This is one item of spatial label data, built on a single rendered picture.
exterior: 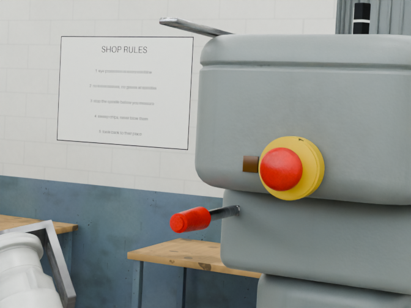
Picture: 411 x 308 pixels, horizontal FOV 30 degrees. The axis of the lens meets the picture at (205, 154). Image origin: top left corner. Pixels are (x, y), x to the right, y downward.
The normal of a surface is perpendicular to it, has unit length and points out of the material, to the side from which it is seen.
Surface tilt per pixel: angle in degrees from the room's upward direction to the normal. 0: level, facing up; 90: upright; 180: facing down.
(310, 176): 90
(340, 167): 90
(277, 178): 95
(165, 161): 90
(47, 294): 50
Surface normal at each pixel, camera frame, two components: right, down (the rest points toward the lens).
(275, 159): -0.44, -0.06
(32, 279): -0.34, -0.40
